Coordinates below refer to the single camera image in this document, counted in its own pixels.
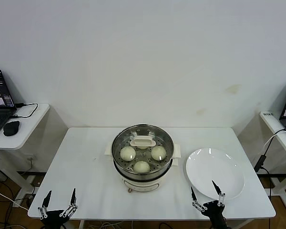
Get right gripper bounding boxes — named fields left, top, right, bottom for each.
left=190, top=179, right=230, bottom=229

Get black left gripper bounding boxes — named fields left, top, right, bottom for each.
left=37, top=187, right=79, bottom=229

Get glass pot lid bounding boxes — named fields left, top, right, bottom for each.
left=112, top=124, right=174, bottom=175

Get stainless steel steamer basket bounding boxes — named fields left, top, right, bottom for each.
left=111, top=123, right=175, bottom=181

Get white round plate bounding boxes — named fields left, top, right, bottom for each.
left=185, top=147, right=245, bottom=200

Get cream electric cooker base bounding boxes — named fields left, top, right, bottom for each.
left=105, top=140, right=182, bottom=193

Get black computer mouse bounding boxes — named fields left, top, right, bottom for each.
left=3, top=120, right=20, bottom=136

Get white cables under table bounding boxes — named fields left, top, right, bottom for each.
left=85, top=220, right=125, bottom=229

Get black floor cable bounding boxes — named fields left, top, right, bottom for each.
left=0, top=177, right=23, bottom=229

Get white floor cable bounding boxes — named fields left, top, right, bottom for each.
left=0, top=185, right=30, bottom=212

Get black laptop power cable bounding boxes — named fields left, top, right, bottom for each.
left=10, top=102, right=39, bottom=118

